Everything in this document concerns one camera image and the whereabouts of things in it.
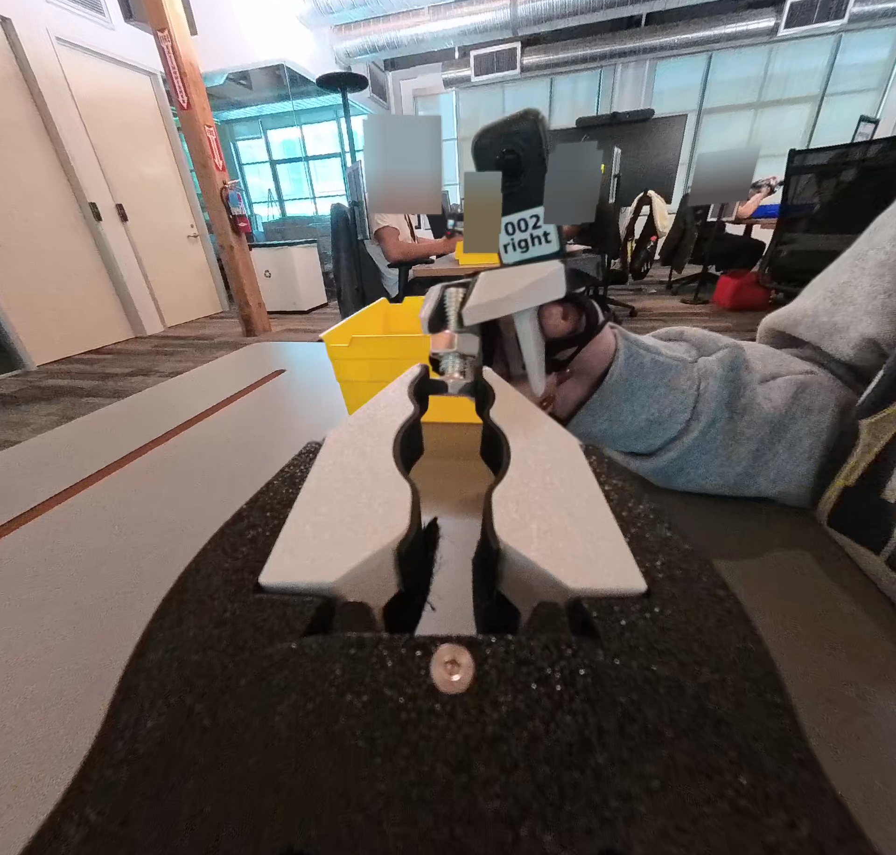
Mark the long red sign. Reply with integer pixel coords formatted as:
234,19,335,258
155,27,191,111

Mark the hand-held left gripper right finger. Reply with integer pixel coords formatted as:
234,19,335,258
470,364,648,633

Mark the yellow plastic bin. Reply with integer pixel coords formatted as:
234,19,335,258
320,297,484,425

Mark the white recycling bin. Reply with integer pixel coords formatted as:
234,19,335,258
248,239,329,314

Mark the slim silver air duct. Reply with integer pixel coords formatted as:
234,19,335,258
330,0,896,69

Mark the black mesh chair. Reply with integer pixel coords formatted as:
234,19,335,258
759,134,896,298

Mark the person's black printed shirt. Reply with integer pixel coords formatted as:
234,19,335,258
815,351,896,600

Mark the white door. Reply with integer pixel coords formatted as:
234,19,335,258
56,38,226,329
0,22,138,368

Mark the person's right hand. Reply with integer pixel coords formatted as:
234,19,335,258
535,300,618,425

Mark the small white duct vent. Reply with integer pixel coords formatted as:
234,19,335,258
469,41,523,83

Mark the person's right forearm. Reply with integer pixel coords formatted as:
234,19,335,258
566,199,896,512

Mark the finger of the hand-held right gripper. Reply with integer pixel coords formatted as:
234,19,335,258
419,277,483,337
461,260,569,327

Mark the black floor lamp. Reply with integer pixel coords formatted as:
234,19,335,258
315,70,372,170

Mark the wide white duct vent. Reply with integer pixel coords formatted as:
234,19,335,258
777,0,859,36

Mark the red bag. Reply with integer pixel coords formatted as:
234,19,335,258
712,270,771,312

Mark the silver hex bolt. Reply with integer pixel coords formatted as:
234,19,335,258
428,288,484,383

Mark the chair with tan jacket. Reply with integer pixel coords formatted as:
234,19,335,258
620,189,674,284

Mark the black wall box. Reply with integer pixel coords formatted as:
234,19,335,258
108,0,198,36

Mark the black office chair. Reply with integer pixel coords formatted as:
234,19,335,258
329,202,414,321

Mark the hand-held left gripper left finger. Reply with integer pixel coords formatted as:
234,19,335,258
258,361,443,633

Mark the large black wall screen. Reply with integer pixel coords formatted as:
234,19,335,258
575,108,691,207

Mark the wooden support post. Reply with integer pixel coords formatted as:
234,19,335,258
129,0,273,338

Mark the black draped chair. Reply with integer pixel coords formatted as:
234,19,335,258
660,196,768,291

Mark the red fire extinguisher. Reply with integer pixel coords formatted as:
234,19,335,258
223,178,252,243

